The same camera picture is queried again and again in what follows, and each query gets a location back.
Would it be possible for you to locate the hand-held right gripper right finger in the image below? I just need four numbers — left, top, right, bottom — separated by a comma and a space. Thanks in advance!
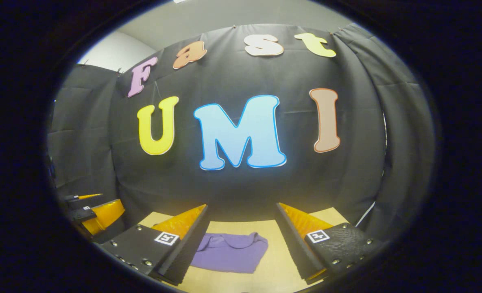
275, 202, 384, 285

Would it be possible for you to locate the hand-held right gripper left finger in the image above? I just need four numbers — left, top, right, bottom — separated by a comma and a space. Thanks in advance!
100, 204, 209, 286

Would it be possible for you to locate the purple button shirt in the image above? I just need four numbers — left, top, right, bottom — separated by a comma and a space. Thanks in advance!
190, 232, 269, 274

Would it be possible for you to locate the black backdrop cloth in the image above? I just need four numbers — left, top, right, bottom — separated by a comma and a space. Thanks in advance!
48, 22, 436, 245

